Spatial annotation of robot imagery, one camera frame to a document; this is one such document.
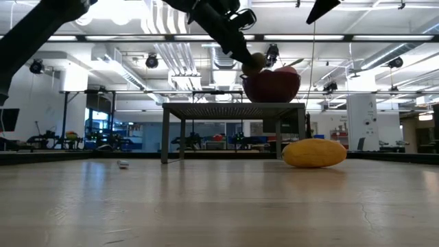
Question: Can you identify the white square pillar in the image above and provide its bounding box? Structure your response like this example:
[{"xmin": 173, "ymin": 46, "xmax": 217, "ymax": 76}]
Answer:
[{"xmin": 346, "ymin": 94, "xmax": 380, "ymax": 152}]

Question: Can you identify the beige melon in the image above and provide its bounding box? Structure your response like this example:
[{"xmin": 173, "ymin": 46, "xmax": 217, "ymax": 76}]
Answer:
[{"xmin": 241, "ymin": 51, "xmax": 268, "ymax": 78}]

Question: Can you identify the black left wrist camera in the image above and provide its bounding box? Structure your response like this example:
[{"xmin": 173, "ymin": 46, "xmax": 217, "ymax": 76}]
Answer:
[{"xmin": 224, "ymin": 8, "xmax": 257, "ymax": 32}]

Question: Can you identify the purple metal colander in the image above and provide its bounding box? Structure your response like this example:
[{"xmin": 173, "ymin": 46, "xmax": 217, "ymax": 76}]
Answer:
[{"xmin": 239, "ymin": 70, "xmax": 302, "ymax": 104}]

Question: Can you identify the grey perforated metal riser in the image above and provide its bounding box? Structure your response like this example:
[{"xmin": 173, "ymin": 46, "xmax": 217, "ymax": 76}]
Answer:
[{"xmin": 161, "ymin": 102, "xmax": 307, "ymax": 165}]

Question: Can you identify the silver ceiling air duct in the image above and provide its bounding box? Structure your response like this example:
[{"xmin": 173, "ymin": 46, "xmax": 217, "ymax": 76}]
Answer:
[{"xmin": 204, "ymin": 0, "xmax": 252, "ymax": 71}]

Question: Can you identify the pink peach green leaf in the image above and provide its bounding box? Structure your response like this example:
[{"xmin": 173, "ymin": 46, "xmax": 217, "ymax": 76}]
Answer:
[{"xmin": 272, "ymin": 58, "xmax": 305, "ymax": 75}]

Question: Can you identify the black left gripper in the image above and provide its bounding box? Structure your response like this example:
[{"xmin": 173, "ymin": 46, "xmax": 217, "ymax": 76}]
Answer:
[{"xmin": 164, "ymin": 0, "xmax": 257, "ymax": 67}]

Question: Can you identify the long yellow melon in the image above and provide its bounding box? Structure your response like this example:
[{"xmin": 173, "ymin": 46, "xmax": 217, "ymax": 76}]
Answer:
[{"xmin": 282, "ymin": 138, "xmax": 348, "ymax": 169}]

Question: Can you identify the black ceiling spotlight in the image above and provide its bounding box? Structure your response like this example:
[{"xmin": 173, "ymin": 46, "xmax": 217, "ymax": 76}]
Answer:
[
  {"xmin": 29, "ymin": 59, "xmax": 45, "ymax": 75},
  {"xmin": 322, "ymin": 81, "xmax": 339, "ymax": 95},
  {"xmin": 265, "ymin": 43, "xmax": 281, "ymax": 69},
  {"xmin": 145, "ymin": 54, "xmax": 160, "ymax": 69},
  {"xmin": 388, "ymin": 56, "xmax": 405, "ymax": 69}
]

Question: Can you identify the black robot workstation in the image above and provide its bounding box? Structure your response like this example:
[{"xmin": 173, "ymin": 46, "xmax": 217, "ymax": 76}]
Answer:
[{"xmin": 170, "ymin": 132, "xmax": 214, "ymax": 152}]

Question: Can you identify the dark flat monitor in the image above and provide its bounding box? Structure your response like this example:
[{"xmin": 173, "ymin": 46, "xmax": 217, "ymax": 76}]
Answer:
[{"xmin": 0, "ymin": 108, "xmax": 21, "ymax": 132}]

